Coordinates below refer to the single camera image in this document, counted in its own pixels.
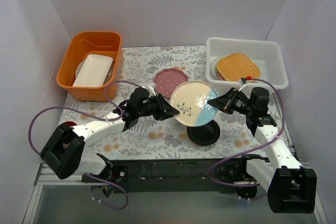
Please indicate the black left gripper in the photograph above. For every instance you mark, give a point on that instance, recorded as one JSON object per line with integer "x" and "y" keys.
{"x": 159, "y": 106}

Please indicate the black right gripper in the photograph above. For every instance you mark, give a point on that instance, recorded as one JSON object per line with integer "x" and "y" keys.
{"x": 231, "y": 102}

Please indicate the cream and pink plate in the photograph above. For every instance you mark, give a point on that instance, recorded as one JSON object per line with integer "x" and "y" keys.
{"x": 221, "y": 70}

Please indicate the cream and blue plate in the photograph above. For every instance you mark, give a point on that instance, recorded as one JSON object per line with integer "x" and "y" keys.
{"x": 190, "y": 99}

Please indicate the dark pink scalloped plate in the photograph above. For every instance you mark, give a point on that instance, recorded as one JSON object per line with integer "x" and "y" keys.
{"x": 167, "y": 80}

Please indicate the yellow woven bamboo tray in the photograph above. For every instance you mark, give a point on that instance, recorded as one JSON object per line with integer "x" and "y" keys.
{"x": 240, "y": 66}

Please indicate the white ribbed soup plate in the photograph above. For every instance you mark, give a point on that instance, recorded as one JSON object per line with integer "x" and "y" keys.
{"x": 213, "y": 67}

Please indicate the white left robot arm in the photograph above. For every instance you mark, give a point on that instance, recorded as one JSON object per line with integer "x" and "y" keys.
{"x": 64, "y": 151}

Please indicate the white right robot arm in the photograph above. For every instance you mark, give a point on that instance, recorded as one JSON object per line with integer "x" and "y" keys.
{"x": 283, "y": 166}

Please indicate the white plastic bin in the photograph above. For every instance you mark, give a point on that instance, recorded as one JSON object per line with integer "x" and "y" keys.
{"x": 266, "y": 55}

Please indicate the orange plastic bin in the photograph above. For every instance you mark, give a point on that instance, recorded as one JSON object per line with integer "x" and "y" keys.
{"x": 106, "y": 43}

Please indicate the black gold-rimmed bowl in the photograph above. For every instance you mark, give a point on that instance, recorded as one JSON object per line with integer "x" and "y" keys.
{"x": 204, "y": 135}

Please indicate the white rectangular dish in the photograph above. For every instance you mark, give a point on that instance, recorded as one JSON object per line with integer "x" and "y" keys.
{"x": 93, "y": 71}

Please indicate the red lacquer cup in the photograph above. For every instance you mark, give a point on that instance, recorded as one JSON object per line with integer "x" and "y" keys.
{"x": 70, "y": 123}

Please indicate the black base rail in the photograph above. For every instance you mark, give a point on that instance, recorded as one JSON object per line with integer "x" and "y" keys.
{"x": 169, "y": 175}

